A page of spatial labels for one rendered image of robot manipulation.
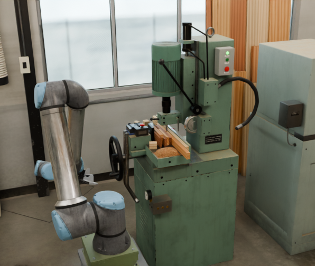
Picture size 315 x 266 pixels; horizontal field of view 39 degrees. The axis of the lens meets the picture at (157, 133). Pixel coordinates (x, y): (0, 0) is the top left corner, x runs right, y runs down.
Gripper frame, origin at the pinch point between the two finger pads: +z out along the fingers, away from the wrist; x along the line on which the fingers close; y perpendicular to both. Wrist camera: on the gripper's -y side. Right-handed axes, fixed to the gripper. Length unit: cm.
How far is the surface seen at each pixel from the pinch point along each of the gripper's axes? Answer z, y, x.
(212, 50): 45, 96, -4
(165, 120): 34, 46, 4
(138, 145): 20.7, 27.4, 0.8
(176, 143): 38, 37, -12
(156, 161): 25.4, 26.6, -20.7
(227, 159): 74, 35, -15
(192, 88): 43, 70, 0
